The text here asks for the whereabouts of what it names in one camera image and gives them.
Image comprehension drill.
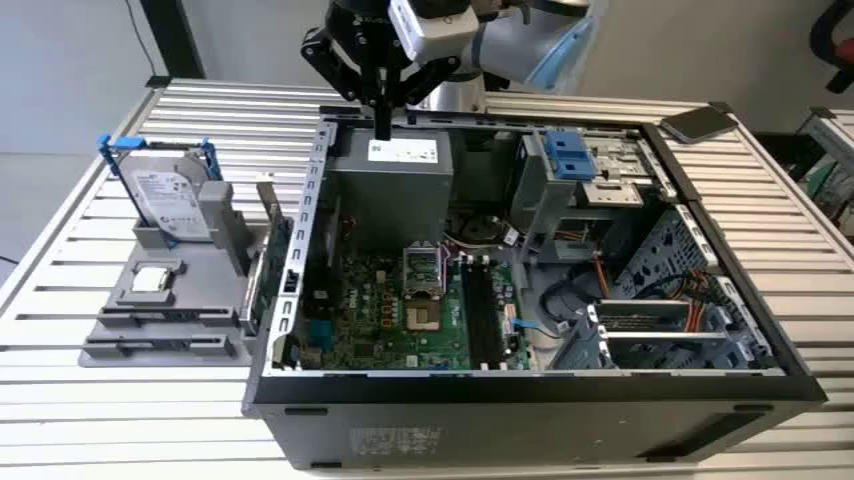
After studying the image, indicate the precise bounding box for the black cable loop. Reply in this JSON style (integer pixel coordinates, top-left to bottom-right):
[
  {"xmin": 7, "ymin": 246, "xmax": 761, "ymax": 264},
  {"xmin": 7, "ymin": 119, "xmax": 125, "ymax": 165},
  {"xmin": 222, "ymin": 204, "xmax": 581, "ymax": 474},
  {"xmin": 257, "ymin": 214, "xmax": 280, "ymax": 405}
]
[{"xmin": 537, "ymin": 279, "xmax": 595, "ymax": 331}]

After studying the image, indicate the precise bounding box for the adjacent metal slat table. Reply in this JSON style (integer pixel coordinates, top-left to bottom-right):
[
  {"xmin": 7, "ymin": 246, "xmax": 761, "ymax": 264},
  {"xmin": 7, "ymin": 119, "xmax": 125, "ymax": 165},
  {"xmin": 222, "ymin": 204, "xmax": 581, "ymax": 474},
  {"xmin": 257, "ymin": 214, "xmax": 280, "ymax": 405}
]
[{"xmin": 792, "ymin": 107, "xmax": 854, "ymax": 226}]

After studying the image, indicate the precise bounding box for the CPU socket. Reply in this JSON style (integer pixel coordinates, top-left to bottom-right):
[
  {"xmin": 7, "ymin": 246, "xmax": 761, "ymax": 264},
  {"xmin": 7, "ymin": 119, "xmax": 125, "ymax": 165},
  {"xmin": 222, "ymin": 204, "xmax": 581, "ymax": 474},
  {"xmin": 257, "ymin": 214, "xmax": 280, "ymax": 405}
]
[{"xmin": 402, "ymin": 294, "xmax": 446, "ymax": 334}]

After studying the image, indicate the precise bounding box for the grey optical drive cage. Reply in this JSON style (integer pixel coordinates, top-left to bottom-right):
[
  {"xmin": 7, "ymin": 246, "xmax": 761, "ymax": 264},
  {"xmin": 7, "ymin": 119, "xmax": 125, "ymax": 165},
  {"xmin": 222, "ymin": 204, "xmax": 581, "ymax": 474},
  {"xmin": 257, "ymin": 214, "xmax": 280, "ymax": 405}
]
[{"xmin": 509, "ymin": 130, "xmax": 659, "ymax": 261}]

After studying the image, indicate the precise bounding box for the grey power supply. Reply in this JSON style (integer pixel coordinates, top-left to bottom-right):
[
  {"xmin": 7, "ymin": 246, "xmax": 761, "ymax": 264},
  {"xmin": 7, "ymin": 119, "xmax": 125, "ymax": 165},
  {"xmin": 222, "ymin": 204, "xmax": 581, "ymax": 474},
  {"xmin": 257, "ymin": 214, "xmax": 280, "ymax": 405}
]
[{"xmin": 325, "ymin": 127, "xmax": 456, "ymax": 251}]

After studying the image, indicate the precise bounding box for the flat dark grey device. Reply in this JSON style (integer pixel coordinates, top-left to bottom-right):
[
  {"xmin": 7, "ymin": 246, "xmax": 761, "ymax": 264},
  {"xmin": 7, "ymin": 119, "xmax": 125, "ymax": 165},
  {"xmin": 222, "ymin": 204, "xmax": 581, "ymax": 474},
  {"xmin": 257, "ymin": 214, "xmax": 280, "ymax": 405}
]
[{"xmin": 659, "ymin": 105, "xmax": 739, "ymax": 144}]

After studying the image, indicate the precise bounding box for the grey parts rack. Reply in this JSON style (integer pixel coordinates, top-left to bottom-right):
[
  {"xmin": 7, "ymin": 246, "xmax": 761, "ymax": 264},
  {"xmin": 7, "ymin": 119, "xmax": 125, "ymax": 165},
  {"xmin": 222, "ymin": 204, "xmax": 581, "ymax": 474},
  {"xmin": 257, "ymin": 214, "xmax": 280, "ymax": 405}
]
[{"xmin": 77, "ymin": 180, "xmax": 258, "ymax": 369}]

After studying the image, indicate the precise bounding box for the blue drive latch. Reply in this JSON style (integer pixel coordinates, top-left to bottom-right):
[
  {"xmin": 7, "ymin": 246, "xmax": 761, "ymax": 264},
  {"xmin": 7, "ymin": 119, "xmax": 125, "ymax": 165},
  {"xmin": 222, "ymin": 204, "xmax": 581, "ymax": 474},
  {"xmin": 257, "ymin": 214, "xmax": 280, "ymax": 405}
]
[{"xmin": 543, "ymin": 130, "xmax": 595, "ymax": 181}]

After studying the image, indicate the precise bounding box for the black PC case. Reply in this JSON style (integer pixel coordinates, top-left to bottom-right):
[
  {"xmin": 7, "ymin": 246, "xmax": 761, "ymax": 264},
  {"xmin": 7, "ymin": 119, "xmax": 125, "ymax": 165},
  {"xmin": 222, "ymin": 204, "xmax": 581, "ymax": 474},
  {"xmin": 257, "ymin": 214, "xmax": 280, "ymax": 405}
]
[{"xmin": 240, "ymin": 104, "xmax": 828, "ymax": 471}]

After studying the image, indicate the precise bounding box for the black upright post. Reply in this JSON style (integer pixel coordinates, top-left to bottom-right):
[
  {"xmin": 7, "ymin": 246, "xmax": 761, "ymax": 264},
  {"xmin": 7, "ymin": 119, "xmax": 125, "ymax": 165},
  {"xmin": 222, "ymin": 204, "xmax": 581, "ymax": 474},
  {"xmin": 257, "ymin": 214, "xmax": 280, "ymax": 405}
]
[{"xmin": 138, "ymin": 0, "xmax": 208, "ymax": 89}]

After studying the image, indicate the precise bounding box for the grey metal disk bay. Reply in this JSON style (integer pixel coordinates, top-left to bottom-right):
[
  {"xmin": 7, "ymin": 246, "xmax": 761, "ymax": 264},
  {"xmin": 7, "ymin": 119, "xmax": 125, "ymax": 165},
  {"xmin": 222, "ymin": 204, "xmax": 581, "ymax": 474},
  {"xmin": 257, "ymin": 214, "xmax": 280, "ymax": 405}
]
[{"xmin": 552, "ymin": 297, "xmax": 779, "ymax": 371}]

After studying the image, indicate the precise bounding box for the green graphics card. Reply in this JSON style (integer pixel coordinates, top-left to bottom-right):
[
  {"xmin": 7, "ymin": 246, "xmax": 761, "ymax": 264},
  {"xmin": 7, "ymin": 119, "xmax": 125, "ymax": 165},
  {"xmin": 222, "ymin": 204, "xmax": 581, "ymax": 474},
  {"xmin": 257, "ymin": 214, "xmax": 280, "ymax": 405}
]
[{"xmin": 240, "ymin": 172, "xmax": 294, "ymax": 336}]

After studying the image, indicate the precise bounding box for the thin locking lever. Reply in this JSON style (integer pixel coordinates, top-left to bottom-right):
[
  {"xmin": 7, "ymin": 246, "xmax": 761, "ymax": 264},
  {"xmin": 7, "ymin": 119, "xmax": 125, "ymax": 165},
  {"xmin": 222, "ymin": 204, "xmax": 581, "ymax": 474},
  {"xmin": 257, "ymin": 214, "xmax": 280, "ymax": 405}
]
[{"xmin": 436, "ymin": 243, "xmax": 452, "ymax": 299}]

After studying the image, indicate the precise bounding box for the green motherboard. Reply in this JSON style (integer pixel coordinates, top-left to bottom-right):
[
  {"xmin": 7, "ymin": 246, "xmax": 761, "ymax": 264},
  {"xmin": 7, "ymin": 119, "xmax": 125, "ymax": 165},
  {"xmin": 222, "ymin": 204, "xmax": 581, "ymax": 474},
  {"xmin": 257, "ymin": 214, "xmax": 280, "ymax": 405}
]
[{"xmin": 298, "ymin": 249, "xmax": 535, "ymax": 371}]

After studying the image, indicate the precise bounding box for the black CPU cooler fan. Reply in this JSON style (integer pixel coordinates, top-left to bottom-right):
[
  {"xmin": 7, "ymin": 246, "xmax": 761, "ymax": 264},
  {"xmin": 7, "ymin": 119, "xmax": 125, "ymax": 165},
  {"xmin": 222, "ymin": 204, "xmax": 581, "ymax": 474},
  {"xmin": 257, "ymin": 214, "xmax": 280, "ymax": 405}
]
[{"xmin": 444, "ymin": 212, "xmax": 521, "ymax": 249}]

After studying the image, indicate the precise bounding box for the orange yellow wire bundle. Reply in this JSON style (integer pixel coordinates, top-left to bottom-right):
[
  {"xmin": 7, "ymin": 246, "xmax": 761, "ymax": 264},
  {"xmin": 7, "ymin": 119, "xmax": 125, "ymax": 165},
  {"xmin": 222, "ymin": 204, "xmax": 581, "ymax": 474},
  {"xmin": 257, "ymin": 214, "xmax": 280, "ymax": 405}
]
[{"xmin": 679, "ymin": 269, "xmax": 709, "ymax": 334}]

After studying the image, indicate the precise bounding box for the thin orange wire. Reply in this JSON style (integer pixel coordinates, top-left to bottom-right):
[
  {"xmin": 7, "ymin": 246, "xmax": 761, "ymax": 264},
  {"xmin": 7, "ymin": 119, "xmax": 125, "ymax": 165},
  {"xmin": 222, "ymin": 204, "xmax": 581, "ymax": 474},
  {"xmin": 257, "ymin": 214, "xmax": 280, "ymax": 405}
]
[{"xmin": 591, "ymin": 249, "xmax": 609, "ymax": 301}]

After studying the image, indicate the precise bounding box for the green circuit board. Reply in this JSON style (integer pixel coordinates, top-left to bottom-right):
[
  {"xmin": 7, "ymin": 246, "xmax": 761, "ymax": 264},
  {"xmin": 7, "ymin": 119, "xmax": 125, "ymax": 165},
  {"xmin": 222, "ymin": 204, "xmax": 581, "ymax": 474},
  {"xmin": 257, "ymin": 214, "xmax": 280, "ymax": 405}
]
[{"xmin": 805, "ymin": 159, "xmax": 854, "ymax": 224}]

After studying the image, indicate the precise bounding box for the black red machine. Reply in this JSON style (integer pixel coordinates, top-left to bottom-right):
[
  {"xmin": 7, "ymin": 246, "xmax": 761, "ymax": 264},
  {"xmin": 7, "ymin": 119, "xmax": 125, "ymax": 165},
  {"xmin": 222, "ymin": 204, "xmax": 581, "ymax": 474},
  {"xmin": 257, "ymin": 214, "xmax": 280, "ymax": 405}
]
[{"xmin": 807, "ymin": 0, "xmax": 854, "ymax": 94}]

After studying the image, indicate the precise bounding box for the blue expansion slot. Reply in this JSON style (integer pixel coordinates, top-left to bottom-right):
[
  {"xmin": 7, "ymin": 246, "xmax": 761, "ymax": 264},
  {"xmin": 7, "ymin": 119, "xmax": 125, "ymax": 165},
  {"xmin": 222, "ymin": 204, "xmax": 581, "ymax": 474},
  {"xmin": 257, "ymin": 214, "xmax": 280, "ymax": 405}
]
[{"xmin": 304, "ymin": 319, "xmax": 334, "ymax": 349}]

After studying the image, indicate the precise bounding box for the hard disk in blue carrier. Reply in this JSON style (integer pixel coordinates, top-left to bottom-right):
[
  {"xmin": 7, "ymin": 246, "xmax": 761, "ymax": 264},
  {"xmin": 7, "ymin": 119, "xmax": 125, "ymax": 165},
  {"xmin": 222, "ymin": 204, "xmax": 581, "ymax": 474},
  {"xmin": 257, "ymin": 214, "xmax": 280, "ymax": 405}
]
[{"xmin": 97, "ymin": 133, "xmax": 221, "ymax": 246}]

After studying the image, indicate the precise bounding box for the blue RAM stick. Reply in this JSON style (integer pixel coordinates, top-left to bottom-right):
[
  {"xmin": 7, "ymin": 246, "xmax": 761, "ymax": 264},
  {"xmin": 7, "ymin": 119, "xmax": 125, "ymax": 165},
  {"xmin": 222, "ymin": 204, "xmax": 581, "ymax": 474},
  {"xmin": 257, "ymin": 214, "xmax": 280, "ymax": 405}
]
[
  {"xmin": 113, "ymin": 338, "xmax": 226, "ymax": 352},
  {"xmin": 130, "ymin": 309, "xmax": 236, "ymax": 322}
]

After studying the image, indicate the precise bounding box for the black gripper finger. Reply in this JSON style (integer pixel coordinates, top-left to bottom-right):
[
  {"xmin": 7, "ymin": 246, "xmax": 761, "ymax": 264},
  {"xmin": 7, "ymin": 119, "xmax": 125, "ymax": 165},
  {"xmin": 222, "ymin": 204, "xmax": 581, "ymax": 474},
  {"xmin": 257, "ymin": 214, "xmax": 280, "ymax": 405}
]
[
  {"xmin": 382, "ymin": 56, "xmax": 462, "ymax": 141},
  {"xmin": 298, "ymin": 28, "xmax": 386, "ymax": 141}
]

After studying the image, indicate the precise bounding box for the silver CPU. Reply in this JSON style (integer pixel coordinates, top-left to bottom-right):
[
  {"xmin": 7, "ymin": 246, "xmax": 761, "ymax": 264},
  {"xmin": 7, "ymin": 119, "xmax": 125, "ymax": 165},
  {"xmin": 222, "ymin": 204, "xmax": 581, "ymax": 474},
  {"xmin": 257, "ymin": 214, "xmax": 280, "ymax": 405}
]
[{"xmin": 130, "ymin": 267, "xmax": 176, "ymax": 292}]

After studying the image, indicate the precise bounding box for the metal socket cover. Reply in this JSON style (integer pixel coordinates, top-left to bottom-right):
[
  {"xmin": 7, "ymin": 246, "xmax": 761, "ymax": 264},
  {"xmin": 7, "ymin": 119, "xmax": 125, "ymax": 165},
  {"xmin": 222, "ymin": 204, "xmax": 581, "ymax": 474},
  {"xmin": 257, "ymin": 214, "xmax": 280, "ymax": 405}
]
[{"xmin": 401, "ymin": 242, "xmax": 446, "ymax": 297}]

